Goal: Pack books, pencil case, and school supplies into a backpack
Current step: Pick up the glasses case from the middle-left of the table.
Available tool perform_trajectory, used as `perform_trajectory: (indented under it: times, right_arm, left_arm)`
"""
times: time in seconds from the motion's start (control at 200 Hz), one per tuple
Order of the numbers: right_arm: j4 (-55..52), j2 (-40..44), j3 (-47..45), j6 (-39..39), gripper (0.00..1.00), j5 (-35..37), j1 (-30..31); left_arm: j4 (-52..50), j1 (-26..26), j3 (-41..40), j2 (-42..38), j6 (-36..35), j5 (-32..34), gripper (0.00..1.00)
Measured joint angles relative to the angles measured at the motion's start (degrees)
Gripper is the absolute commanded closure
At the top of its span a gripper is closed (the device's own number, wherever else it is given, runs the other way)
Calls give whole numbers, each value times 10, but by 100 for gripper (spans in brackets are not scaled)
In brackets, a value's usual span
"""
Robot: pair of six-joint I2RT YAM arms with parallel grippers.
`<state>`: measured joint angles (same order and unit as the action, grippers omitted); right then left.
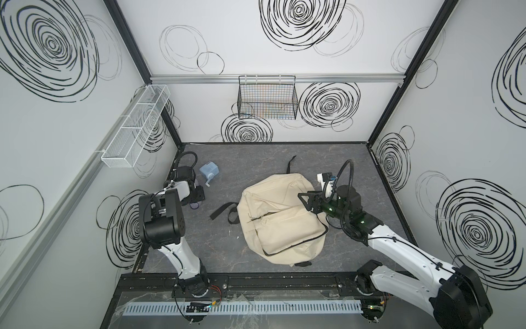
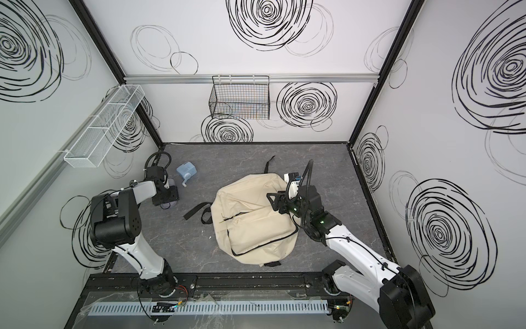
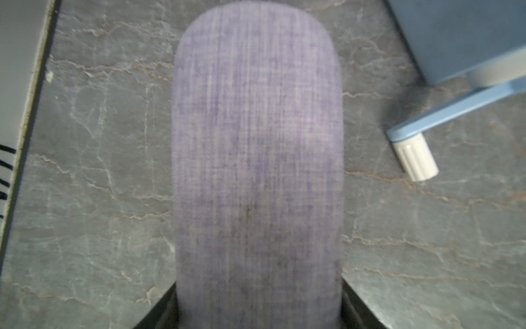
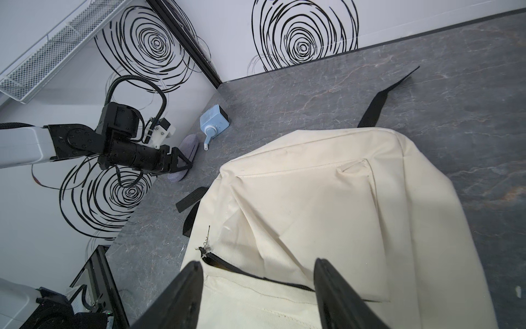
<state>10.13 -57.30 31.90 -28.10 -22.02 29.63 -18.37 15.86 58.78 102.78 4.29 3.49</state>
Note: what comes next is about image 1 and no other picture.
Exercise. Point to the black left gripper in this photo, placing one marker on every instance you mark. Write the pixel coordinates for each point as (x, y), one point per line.
(198, 195)

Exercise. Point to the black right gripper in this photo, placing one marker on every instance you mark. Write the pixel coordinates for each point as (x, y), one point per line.
(317, 199)

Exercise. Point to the light blue pencil sharpener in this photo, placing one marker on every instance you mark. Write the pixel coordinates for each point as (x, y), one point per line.
(209, 171)

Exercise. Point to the cream canvas backpack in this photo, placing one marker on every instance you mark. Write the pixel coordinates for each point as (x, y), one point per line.
(274, 221)

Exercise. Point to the purple pencil case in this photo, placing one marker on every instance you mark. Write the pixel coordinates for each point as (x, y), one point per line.
(194, 205)

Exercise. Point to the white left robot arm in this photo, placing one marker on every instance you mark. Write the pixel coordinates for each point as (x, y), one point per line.
(162, 227)

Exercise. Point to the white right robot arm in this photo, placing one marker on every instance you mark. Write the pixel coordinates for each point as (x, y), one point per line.
(453, 296)

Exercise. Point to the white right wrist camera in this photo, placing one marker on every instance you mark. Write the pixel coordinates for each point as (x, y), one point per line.
(326, 178)

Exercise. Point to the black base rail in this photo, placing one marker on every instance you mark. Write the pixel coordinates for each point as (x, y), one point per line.
(343, 284)

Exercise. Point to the black wire basket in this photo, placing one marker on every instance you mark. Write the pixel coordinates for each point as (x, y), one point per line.
(267, 97)

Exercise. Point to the white slotted cable duct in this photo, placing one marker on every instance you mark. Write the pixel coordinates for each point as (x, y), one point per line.
(245, 307)

